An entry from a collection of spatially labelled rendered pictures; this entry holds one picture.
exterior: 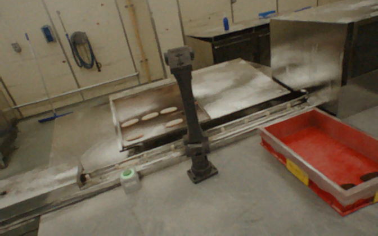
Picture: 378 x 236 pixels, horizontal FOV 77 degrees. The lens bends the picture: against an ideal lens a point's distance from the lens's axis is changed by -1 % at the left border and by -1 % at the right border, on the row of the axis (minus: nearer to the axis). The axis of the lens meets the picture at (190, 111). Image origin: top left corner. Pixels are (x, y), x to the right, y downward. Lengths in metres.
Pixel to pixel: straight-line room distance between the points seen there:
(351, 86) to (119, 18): 4.01
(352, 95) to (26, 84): 4.73
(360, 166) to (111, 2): 4.31
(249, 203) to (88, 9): 4.25
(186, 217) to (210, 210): 0.09
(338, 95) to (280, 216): 0.69
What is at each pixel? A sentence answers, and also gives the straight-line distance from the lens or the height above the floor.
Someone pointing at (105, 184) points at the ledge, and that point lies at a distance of 1.15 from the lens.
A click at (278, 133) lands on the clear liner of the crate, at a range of 1.22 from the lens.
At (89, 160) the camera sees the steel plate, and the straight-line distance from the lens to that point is 1.43.
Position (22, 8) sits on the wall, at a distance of 4.84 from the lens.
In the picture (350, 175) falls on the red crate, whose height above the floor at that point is 0.82.
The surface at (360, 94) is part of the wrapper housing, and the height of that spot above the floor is 0.93.
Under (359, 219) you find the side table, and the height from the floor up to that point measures 0.82.
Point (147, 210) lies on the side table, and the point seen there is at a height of 0.82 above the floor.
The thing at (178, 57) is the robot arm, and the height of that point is 1.34.
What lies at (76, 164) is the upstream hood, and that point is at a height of 0.92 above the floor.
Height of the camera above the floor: 1.53
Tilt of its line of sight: 27 degrees down
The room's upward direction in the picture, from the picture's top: 12 degrees counter-clockwise
